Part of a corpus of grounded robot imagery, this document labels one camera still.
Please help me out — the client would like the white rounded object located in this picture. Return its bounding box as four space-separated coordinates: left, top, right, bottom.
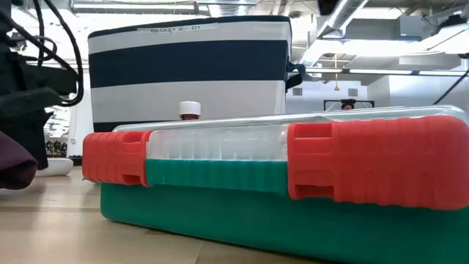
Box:
34 157 75 178

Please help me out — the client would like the navy white striped fabric basket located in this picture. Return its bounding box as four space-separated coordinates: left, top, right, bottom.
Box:
87 15 307 133

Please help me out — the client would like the white paper basket label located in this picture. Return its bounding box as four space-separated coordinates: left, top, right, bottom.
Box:
136 23 218 35

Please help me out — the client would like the green first aid kit box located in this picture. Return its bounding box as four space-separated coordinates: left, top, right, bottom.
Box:
81 105 469 264

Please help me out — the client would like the small bottle with white cap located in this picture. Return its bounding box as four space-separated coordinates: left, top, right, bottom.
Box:
178 100 202 122

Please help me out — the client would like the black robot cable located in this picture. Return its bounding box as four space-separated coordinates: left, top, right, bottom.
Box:
32 0 85 108

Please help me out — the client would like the purple cloth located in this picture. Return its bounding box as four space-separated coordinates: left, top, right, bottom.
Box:
0 131 39 191

